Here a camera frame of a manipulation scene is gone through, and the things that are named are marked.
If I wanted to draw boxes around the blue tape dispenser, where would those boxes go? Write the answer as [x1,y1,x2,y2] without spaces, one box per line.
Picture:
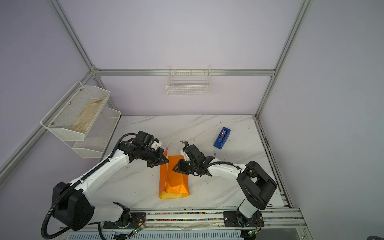
[214,127,231,150]

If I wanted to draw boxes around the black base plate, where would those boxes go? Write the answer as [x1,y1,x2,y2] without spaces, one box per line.
[103,212,147,229]
[223,211,265,228]

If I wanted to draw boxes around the yellow orange wrapping paper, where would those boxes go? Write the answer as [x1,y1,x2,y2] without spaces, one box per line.
[159,147,190,200]

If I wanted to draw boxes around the white wire wall basket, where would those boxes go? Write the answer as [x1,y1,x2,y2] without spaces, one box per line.
[166,65,211,97]

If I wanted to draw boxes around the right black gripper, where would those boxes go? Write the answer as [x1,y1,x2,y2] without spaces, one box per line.
[169,160,198,175]

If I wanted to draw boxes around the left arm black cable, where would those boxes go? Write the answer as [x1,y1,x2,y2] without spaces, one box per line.
[41,132,139,240]

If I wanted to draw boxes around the beige cloth in shelf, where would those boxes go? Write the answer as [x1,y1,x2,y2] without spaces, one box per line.
[70,97,106,134]

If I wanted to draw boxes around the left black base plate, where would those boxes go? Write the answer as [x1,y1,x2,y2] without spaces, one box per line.
[103,212,147,229]

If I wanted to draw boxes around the aluminium frame rail front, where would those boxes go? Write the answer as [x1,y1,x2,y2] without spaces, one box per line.
[58,207,308,232]

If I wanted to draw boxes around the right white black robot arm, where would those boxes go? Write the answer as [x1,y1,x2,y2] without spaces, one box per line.
[173,141,278,220]

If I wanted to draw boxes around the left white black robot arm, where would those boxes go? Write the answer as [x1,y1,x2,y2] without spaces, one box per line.
[42,131,169,231]

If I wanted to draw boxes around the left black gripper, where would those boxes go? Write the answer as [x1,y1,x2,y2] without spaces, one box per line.
[141,147,170,168]

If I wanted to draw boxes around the white mesh shelf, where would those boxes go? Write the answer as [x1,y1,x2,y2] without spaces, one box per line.
[72,107,121,159]
[40,82,110,142]

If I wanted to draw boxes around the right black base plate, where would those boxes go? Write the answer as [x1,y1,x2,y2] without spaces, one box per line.
[223,211,265,228]

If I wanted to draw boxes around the lower white mesh shelf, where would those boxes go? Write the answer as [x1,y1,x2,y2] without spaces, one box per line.
[72,107,121,159]

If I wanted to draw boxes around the upper white mesh shelf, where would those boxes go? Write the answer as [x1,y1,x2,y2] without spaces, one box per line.
[40,82,110,142]

